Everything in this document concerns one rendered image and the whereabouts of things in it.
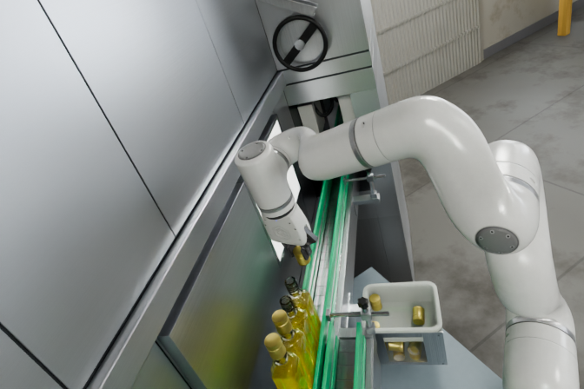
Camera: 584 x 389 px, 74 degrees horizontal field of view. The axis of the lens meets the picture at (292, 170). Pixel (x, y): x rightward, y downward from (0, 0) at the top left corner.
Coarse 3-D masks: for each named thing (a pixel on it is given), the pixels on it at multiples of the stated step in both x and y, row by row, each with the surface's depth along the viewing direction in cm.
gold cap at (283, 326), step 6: (276, 312) 86; (282, 312) 86; (276, 318) 85; (282, 318) 84; (288, 318) 86; (276, 324) 84; (282, 324) 84; (288, 324) 85; (282, 330) 85; (288, 330) 86
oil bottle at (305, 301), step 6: (300, 288) 100; (288, 294) 99; (306, 294) 99; (294, 300) 97; (300, 300) 97; (306, 300) 97; (312, 300) 102; (300, 306) 97; (306, 306) 97; (312, 306) 101; (312, 312) 100; (312, 318) 99; (318, 318) 105; (312, 324) 100; (318, 324) 104; (318, 330) 103; (318, 336) 103
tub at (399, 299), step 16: (368, 288) 125; (384, 288) 124; (400, 288) 123; (416, 288) 122; (432, 288) 119; (368, 304) 123; (384, 304) 127; (400, 304) 125; (416, 304) 123; (432, 304) 122; (384, 320) 122; (400, 320) 120; (432, 320) 117
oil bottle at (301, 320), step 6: (300, 312) 94; (306, 312) 96; (294, 318) 92; (300, 318) 93; (306, 318) 95; (294, 324) 92; (300, 324) 92; (306, 324) 94; (306, 330) 94; (312, 330) 98; (306, 336) 94; (312, 336) 98; (312, 342) 97; (318, 342) 102; (312, 348) 96
